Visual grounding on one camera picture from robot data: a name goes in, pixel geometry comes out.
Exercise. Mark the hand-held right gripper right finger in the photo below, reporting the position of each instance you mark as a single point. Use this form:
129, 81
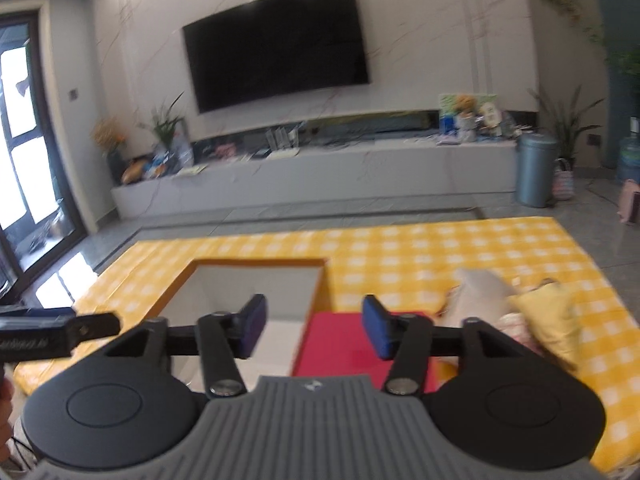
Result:
377, 327

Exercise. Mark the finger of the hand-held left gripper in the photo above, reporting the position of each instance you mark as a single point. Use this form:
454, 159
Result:
95, 327

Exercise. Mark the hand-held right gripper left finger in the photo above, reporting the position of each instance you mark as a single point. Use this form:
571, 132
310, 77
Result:
252, 325

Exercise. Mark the red cloth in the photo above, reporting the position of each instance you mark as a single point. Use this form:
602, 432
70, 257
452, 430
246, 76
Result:
335, 340

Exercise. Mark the orange-rimmed cardboard box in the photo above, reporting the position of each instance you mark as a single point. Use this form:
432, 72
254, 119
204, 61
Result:
260, 280

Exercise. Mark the white soft pouch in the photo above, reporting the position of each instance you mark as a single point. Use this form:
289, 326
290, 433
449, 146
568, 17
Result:
475, 295

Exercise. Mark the pink patterned soft item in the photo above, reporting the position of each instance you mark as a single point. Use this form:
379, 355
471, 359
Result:
515, 330

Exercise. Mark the person's left hand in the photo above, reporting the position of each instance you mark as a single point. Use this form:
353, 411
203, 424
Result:
4, 410

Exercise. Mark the yellow checkered cloth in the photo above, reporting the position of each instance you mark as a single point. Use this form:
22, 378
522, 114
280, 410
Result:
410, 255

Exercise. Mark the brown bread-shaped cushion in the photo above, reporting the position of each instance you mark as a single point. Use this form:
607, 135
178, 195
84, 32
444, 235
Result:
134, 172

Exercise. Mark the white marble television console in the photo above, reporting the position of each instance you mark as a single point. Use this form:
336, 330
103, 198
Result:
325, 175

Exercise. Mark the dark vase with dried flowers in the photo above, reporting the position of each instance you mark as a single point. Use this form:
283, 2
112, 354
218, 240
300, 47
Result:
116, 165

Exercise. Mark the loose papers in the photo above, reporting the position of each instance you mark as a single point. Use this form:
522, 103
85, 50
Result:
191, 170

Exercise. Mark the blue snack bag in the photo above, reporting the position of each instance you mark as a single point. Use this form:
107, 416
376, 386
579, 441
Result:
159, 167

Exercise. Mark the small black box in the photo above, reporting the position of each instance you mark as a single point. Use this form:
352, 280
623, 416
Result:
261, 152

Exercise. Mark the dark framed glass door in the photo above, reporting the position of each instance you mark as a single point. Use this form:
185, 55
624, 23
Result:
25, 160

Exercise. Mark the pink box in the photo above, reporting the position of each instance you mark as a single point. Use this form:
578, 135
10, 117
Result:
226, 150

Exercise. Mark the white router with antennas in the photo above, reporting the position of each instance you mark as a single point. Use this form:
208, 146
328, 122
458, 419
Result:
282, 147

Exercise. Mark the green plant in glass vase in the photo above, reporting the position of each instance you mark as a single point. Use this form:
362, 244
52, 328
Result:
167, 130

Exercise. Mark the grey-blue round trash can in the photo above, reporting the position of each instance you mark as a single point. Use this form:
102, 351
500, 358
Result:
535, 170

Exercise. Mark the green picture board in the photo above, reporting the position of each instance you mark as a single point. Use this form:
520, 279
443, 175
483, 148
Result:
450, 110

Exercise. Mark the potted long-leaf plant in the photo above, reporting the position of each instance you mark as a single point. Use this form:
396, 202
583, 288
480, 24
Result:
570, 125

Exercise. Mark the pink plastic stool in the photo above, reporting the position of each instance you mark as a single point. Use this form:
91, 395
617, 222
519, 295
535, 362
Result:
630, 202

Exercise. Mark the blue water jug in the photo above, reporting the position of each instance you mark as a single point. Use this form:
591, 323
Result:
630, 157

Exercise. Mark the bushy green potted plant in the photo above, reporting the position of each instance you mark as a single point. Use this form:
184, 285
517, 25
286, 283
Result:
625, 65

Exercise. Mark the hanging vine plant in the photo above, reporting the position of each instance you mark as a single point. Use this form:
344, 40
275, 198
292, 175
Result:
562, 0

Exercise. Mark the black wall television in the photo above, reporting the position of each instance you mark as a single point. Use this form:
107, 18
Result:
275, 45

